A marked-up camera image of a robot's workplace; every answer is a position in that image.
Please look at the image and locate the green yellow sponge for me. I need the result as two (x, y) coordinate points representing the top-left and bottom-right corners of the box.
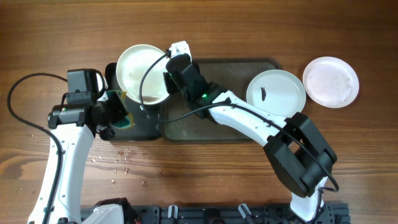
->
(106, 90), (134, 129)

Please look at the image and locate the light blue plate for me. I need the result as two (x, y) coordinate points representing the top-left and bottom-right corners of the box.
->
(246, 69), (307, 117)

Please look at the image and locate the cream white plate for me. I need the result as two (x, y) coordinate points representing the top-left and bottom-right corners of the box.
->
(116, 44), (169, 105)

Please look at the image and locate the grey serving tray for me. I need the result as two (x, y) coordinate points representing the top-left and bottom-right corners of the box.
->
(160, 58), (282, 143)

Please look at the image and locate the pink white plate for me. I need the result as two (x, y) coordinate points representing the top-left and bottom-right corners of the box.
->
(302, 57), (359, 108)

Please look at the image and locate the black water tray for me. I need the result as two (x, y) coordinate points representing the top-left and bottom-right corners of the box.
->
(99, 62), (160, 141)

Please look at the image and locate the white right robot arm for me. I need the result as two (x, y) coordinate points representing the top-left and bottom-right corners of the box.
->
(164, 54), (340, 223)

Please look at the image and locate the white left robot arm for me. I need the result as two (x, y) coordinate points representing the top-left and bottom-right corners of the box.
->
(28, 91), (131, 223)

